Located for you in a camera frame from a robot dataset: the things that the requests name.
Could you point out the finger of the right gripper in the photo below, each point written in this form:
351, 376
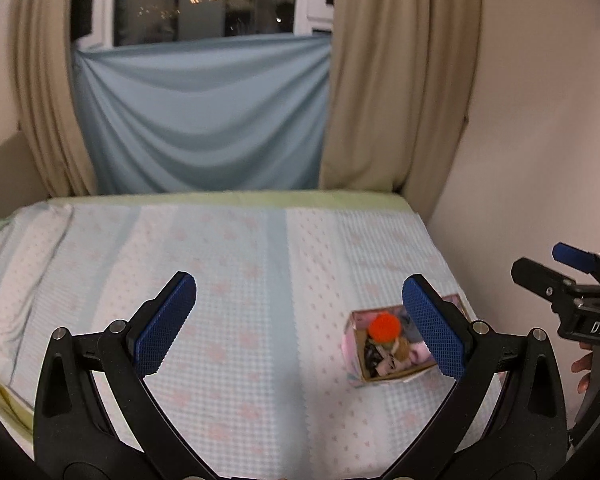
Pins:
546, 283
575, 258

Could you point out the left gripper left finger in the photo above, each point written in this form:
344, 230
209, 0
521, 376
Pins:
94, 416

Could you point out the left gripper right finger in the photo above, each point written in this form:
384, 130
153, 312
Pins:
504, 417

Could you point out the pink fluffy scrunchie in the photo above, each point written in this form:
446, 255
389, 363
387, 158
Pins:
420, 354

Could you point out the brown plush hair clip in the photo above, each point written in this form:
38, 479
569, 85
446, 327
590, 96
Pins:
399, 351

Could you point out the pink patterned cardboard box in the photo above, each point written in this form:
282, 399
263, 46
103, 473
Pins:
353, 343

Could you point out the black patterned scrunchie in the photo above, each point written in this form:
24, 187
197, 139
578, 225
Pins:
379, 361

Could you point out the orange pompom toy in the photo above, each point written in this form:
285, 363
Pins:
384, 329

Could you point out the grey sock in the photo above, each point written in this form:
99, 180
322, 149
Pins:
407, 323

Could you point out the person's right hand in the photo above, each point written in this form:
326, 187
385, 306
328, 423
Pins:
583, 366

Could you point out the green bed sheet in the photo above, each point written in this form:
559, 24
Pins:
230, 198

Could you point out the beige sofa backrest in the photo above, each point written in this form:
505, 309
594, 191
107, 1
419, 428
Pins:
20, 182

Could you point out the right beige curtain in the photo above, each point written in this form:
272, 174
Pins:
401, 76

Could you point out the beige curtain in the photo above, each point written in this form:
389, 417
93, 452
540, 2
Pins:
42, 80
401, 76

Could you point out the left beige curtain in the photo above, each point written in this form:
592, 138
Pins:
42, 80

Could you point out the light blue hanging sheet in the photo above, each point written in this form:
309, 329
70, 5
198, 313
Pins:
229, 114

